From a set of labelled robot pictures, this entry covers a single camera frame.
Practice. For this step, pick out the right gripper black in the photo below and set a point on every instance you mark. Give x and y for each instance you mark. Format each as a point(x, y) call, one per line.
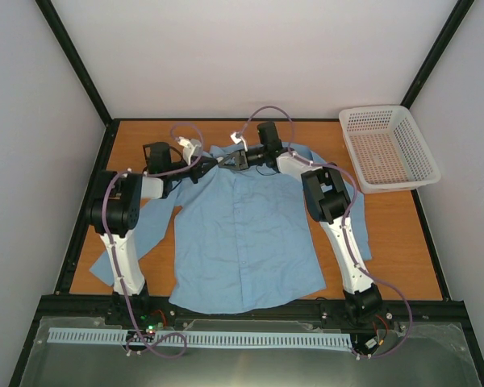
point(241, 163)

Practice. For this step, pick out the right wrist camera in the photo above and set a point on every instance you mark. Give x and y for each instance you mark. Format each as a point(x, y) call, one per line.
point(238, 138)

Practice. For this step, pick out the small green circuit board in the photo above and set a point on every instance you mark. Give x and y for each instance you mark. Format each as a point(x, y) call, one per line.
point(153, 327)

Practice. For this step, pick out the light blue cable duct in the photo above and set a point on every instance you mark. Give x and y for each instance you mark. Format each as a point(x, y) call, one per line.
point(204, 339)

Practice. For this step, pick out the light blue shirt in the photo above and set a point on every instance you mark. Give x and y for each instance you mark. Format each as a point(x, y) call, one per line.
point(242, 241)

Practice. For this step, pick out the black display case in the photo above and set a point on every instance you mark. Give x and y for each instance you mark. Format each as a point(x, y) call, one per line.
point(147, 149)

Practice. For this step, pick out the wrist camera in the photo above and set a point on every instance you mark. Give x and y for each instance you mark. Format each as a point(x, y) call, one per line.
point(238, 138)
point(192, 149)

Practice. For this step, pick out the white plastic basket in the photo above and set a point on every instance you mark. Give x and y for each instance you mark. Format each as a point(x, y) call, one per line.
point(387, 149)

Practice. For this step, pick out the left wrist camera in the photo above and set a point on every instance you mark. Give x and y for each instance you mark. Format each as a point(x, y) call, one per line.
point(192, 149)

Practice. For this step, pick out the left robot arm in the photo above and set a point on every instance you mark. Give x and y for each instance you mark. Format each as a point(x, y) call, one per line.
point(114, 209)

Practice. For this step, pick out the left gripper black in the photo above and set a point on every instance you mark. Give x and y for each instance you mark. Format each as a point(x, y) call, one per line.
point(199, 170)

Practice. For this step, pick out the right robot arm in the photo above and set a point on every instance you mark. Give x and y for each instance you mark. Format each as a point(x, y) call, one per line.
point(328, 203)

